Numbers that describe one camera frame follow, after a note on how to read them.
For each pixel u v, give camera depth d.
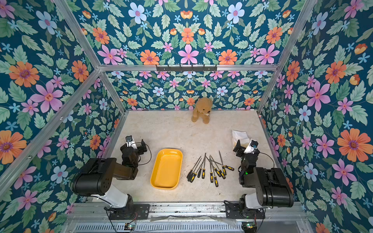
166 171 0.90
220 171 0.86
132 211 0.71
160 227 0.70
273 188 0.44
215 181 0.84
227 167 0.88
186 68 0.94
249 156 0.70
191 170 0.88
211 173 0.86
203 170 0.88
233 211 0.74
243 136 1.00
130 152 0.73
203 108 1.00
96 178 0.47
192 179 0.84
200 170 0.88
